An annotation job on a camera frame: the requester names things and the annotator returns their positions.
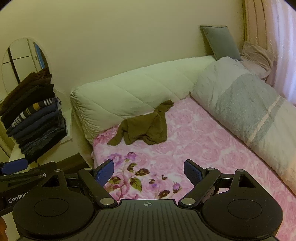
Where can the oval wall mirror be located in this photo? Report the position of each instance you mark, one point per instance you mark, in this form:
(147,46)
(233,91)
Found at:
(22,57)

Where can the grey square pillow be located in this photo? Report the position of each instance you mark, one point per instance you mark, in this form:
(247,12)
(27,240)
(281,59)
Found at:
(221,42)

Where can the grey and cream duvet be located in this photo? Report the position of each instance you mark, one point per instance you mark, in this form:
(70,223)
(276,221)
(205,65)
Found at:
(253,111)

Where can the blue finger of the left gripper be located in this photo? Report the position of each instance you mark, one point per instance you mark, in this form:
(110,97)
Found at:
(14,166)

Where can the white quilted headboard cushion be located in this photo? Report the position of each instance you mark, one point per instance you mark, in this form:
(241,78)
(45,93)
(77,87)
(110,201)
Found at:
(103,104)

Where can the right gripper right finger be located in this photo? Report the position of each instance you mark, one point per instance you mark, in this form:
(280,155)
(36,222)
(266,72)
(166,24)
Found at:
(204,181)

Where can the olive green shirt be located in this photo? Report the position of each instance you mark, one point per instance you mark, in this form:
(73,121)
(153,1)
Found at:
(151,128)

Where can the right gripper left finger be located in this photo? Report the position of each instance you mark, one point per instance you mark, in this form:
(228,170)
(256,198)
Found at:
(94,181)

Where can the stack of dark folded clothes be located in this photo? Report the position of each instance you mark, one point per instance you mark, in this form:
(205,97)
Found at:
(32,115)

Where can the pink window curtain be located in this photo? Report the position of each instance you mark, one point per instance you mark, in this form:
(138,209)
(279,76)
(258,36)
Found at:
(271,25)

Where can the beige crumpled pillow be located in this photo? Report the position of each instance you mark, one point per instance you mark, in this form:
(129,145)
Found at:
(257,60)

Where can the pink floral bed blanket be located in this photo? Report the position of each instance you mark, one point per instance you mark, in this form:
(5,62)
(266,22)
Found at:
(143,171)

